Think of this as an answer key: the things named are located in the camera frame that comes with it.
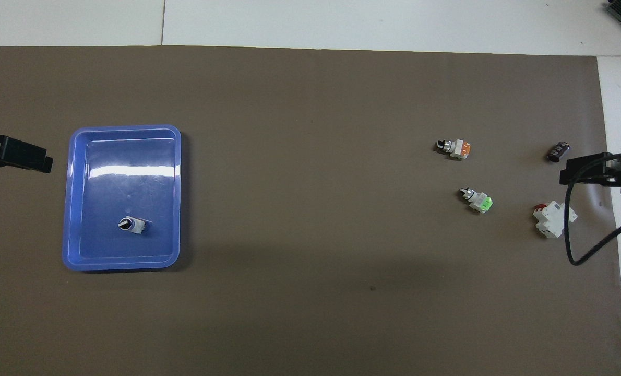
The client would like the white rotary switch orange base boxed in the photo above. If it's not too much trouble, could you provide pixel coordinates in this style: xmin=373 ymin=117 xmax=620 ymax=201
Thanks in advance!
xmin=117 ymin=215 xmax=149 ymax=234

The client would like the small dark terminal block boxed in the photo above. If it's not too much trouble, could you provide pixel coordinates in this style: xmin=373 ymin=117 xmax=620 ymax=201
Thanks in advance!
xmin=547 ymin=140 xmax=572 ymax=163

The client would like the white circuit breaker red lever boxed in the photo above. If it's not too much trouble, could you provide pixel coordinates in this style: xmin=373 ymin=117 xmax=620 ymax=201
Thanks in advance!
xmin=532 ymin=201 xmax=578 ymax=239

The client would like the blue plastic tray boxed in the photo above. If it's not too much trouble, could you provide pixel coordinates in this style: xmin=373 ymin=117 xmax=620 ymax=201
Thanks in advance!
xmin=62 ymin=124 xmax=182 ymax=272

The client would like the brown table mat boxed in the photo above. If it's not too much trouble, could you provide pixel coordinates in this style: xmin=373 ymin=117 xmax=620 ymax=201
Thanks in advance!
xmin=0 ymin=46 xmax=621 ymax=376

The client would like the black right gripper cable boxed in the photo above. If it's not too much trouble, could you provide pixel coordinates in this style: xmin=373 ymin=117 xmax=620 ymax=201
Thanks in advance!
xmin=565 ymin=151 xmax=621 ymax=266

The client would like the white rotary switch green base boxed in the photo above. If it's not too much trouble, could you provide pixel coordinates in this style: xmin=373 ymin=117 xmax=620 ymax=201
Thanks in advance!
xmin=458 ymin=187 xmax=494 ymax=214

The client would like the white rotary switch orange cap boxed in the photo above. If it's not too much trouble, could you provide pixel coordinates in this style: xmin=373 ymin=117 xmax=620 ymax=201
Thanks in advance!
xmin=435 ymin=139 xmax=471 ymax=160

